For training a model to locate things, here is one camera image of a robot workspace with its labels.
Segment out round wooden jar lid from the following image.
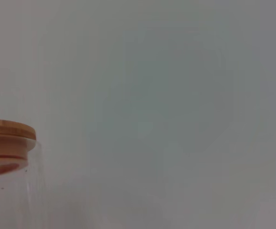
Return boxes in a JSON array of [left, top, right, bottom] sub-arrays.
[[0, 118, 37, 177]]

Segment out clear glass dispenser jar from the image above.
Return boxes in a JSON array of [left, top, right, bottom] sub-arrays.
[[0, 138, 47, 229]]

